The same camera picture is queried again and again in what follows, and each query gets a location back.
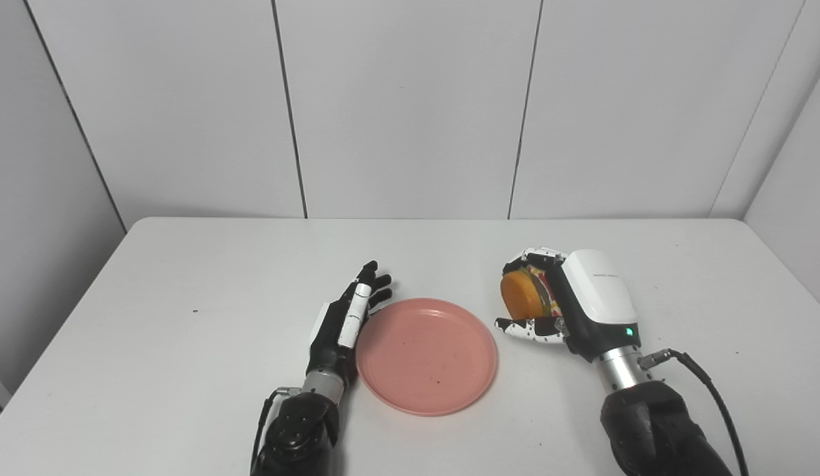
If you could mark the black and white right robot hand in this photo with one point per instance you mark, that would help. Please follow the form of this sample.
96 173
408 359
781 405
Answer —
598 297

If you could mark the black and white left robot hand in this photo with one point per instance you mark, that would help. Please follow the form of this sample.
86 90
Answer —
330 337

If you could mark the toy hamburger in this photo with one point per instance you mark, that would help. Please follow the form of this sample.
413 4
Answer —
519 294

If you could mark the pink round plate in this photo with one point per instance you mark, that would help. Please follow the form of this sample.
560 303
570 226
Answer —
426 357

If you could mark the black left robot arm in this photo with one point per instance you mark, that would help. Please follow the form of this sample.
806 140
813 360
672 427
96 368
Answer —
301 430

